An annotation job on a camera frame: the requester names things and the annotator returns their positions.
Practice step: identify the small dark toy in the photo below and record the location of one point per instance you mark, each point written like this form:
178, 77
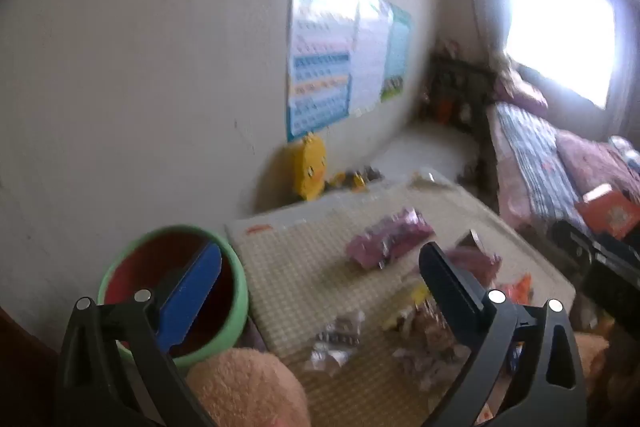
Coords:
374, 174

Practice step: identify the yellow packet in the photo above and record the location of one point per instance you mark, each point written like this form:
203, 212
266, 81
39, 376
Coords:
405, 312

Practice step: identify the blue plaid pillow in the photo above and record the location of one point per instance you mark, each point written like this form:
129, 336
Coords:
625, 149

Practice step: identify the bright window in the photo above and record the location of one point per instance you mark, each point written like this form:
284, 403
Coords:
560, 27

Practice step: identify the orange snack wrapper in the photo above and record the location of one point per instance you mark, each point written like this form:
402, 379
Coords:
517, 289

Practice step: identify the crumpled pink wrapper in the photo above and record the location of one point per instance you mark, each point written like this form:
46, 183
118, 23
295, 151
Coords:
475, 263

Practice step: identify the large pink foil wrapper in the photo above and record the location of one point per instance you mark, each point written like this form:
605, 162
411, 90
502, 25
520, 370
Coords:
385, 239

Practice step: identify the green bordered wall poster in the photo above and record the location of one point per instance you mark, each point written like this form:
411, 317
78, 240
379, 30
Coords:
397, 52

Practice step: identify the beige fluffy cushion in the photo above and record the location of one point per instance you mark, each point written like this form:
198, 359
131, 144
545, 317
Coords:
595, 352

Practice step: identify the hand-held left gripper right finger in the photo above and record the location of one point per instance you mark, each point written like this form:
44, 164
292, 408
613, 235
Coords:
445, 282

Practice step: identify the silver foil wrapper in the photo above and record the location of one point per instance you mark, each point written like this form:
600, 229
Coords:
337, 332

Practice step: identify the dark shelf with items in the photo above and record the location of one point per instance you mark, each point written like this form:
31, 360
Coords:
457, 92

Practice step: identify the purple pillow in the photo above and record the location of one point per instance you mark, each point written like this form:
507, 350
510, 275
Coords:
520, 89

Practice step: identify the bed with plaid bedding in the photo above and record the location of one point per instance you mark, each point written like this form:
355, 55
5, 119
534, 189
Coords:
530, 162

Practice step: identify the purple floral blanket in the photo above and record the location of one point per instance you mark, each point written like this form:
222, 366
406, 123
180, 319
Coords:
595, 162

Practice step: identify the blue chart wall poster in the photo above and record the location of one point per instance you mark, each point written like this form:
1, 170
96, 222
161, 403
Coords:
320, 82

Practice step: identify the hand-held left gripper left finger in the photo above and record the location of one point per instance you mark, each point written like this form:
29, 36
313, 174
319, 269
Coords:
192, 292

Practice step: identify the paper wrapper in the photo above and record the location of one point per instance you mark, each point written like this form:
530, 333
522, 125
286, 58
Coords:
430, 357

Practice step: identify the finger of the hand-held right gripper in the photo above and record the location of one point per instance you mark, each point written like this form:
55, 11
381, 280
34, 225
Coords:
570, 242

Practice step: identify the small yellow toy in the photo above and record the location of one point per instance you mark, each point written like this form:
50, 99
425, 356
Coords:
358, 182

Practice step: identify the yellow duck toy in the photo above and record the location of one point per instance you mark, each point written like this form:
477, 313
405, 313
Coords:
310, 167

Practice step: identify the orange box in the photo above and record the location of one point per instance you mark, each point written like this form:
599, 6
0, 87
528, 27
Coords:
607, 209

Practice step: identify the white chart wall poster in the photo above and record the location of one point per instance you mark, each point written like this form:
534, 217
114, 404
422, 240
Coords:
370, 57

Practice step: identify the green plastic bin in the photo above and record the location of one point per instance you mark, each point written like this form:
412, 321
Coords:
237, 297

